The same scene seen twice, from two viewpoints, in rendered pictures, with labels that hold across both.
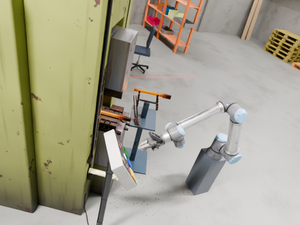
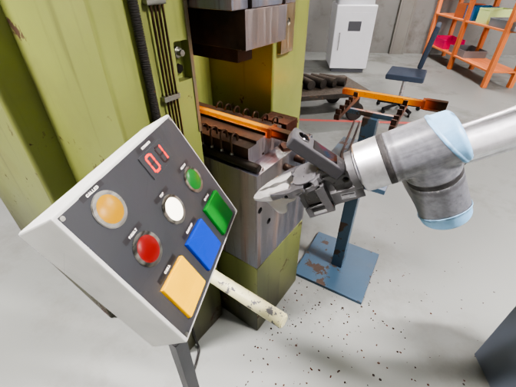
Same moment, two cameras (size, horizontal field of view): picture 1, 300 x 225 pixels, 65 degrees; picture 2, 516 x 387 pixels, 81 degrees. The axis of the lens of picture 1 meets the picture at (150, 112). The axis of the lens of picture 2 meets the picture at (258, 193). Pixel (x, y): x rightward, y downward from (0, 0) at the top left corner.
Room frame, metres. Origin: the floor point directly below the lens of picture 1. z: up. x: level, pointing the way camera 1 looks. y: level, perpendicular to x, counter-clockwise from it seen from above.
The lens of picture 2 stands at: (0.93, -0.30, 1.44)
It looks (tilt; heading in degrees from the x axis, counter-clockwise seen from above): 36 degrees down; 37
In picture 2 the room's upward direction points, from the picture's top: straight up
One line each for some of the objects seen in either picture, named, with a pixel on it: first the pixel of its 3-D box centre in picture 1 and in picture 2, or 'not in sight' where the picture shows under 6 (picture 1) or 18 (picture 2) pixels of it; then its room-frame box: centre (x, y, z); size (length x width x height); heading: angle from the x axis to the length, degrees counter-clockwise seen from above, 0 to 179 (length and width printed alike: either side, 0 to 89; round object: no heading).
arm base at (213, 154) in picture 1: (215, 151); not in sight; (2.06, -0.83, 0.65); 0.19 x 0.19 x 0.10
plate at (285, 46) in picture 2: not in sight; (286, 28); (2.01, 0.39, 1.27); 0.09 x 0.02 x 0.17; 1
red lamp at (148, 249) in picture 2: not in sight; (148, 248); (1.09, 0.04, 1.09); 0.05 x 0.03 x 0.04; 1
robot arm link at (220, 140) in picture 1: (221, 142); not in sight; (2.05, -0.84, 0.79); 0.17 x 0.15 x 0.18; 34
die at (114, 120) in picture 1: (96, 116); (219, 129); (1.70, 0.47, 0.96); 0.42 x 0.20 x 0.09; 91
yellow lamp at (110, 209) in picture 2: not in sight; (110, 209); (1.07, 0.08, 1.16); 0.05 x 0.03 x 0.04; 1
